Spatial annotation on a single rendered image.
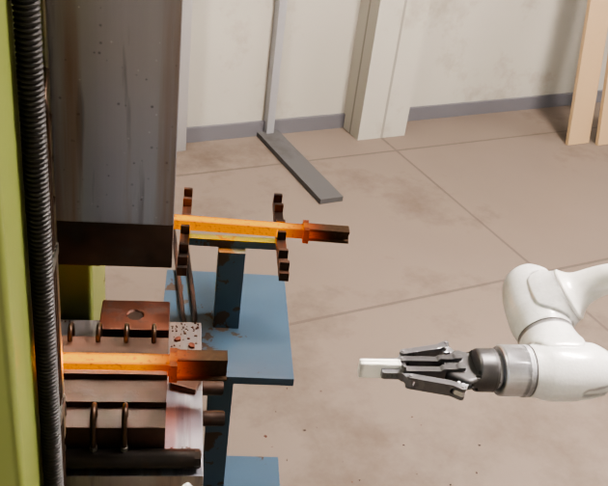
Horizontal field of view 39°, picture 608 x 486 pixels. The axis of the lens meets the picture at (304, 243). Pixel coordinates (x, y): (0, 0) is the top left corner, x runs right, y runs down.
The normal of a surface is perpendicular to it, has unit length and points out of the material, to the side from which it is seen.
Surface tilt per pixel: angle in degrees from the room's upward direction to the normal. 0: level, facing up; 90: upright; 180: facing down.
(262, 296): 0
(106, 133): 90
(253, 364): 0
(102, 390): 0
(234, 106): 90
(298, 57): 90
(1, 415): 90
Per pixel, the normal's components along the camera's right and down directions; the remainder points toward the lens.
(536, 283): -0.44, -0.66
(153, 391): 0.11, -0.84
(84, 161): 0.11, 0.54
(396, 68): 0.44, 0.52
